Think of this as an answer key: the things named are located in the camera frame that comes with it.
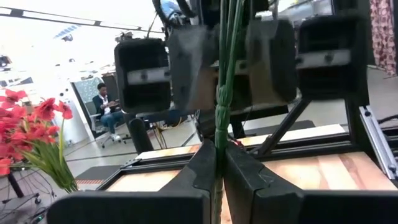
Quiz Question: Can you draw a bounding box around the white column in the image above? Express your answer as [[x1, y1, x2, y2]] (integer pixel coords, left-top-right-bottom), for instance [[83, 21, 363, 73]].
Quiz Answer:
[[54, 82, 94, 146]]

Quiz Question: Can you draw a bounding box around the grey office chair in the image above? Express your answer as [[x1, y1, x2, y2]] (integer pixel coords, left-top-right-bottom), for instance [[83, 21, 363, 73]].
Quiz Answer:
[[83, 99, 131, 149]]

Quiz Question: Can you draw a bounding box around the red patterned curtain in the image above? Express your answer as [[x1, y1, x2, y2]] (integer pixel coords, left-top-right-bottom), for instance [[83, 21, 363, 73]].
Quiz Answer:
[[369, 0, 398, 77]]

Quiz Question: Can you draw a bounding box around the orange black hazard strip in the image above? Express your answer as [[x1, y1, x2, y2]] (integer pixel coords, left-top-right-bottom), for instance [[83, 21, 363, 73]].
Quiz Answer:
[[75, 179, 106, 185]]

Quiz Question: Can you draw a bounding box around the black floor mat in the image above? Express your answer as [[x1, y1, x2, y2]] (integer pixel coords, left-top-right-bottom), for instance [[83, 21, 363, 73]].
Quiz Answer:
[[76, 164, 124, 182]]

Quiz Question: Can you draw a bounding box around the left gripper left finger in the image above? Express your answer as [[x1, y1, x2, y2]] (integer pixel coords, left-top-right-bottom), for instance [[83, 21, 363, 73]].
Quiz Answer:
[[46, 139, 218, 224]]

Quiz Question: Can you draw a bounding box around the teal patterned divider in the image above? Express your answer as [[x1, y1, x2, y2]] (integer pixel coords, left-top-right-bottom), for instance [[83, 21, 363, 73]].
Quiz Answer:
[[73, 77, 103, 103]]

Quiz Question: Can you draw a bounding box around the black wheeled stand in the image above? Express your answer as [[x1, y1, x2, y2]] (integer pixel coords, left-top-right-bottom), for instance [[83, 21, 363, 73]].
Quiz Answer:
[[0, 169, 43, 215]]

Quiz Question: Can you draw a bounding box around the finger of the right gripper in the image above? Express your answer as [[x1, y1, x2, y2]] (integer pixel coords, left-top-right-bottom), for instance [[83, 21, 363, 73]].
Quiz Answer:
[[167, 24, 218, 113], [247, 20, 298, 106]]

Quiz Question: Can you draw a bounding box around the person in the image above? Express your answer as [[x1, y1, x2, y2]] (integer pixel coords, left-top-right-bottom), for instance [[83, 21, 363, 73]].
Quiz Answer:
[[92, 82, 125, 141]]

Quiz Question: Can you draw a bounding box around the orange-red artificial flower bunch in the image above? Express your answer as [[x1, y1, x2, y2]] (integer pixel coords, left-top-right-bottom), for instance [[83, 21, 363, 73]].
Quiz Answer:
[[213, 0, 248, 224], [0, 88, 78, 194], [0, 88, 35, 177]]

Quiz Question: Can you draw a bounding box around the overhead light bar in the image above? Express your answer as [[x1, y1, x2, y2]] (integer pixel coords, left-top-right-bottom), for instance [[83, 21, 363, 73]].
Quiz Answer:
[[0, 6, 165, 34]]

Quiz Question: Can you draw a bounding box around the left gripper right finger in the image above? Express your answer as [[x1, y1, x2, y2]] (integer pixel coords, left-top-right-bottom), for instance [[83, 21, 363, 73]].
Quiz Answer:
[[224, 142, 398, 224]]

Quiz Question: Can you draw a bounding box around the silver aluminium rail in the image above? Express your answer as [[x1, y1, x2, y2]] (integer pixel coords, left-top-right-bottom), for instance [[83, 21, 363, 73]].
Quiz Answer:
[[359, 105, 398, 181]]

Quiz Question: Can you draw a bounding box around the black aluminium table frame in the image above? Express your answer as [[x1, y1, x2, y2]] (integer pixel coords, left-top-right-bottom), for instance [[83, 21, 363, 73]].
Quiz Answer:
[[96, 98, 398, 192]]

